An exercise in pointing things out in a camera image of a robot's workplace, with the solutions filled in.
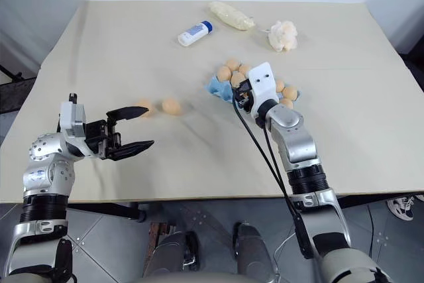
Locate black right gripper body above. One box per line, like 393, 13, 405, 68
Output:
231, 78, 256, 112

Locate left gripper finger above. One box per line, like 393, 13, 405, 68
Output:
105, 105, 149, 127
105, 140, 156, 162

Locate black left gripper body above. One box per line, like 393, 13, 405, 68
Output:
84, 117, 123, 160

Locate blue egg carton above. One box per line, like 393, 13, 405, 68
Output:
205, 72, 301, 107

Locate cream crumpled lump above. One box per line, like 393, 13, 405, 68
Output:
267, 20, 299, 53

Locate white bottle with blue cap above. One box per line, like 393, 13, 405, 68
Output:
177, 21, 215, 48

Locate clear bag of white grains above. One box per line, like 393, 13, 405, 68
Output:
208, 1, 256, 31

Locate black stand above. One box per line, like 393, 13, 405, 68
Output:
0, 63, 38, 113

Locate dark rounded robot shape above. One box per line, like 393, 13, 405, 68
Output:
233, 221, 276, 283
142, 229, 201, 283

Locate white sneaker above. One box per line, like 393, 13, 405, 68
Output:
386, 196, 415, 221

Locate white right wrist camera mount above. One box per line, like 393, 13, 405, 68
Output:
247, 62, 280, 117

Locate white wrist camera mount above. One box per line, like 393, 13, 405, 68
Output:
247, 62, 280, 117
56, 92, 88, 139

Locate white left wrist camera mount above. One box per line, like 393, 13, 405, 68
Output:
56, 92, 88, 139

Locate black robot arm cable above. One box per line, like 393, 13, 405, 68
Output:
256, 115, 299, 217
231, 92, 314, 260

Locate black table frame bar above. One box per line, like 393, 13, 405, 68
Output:
67, 201, 147, 223
337, 192, 424, 209

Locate thin white floor cable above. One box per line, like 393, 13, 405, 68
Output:
273, 229, 296, 266

